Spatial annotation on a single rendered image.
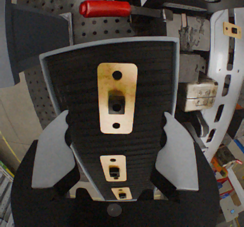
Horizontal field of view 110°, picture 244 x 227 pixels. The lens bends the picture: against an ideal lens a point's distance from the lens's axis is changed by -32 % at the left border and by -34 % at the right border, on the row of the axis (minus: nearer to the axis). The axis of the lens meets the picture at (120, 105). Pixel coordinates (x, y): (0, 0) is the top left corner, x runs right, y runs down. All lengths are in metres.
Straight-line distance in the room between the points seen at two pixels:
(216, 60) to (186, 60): 0.18
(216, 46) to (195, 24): 0.15
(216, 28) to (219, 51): 0.06
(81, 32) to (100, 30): 0.09
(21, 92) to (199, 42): 1.89
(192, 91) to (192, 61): 0.07
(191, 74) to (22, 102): 1.94
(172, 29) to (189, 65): 0.06
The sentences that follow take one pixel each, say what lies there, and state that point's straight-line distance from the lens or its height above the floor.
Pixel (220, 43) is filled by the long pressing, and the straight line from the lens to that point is 0.39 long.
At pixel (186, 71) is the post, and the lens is 0.22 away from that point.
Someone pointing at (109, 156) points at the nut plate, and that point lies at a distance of 0.19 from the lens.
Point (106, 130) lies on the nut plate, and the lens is 0.16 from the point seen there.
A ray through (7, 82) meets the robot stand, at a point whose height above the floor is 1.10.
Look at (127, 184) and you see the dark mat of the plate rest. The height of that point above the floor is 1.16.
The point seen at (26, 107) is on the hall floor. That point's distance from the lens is 1.98.
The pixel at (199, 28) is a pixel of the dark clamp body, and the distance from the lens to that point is 0.25.
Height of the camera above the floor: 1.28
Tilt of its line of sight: 61 degrees down
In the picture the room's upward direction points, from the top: 179 degrees clockwise
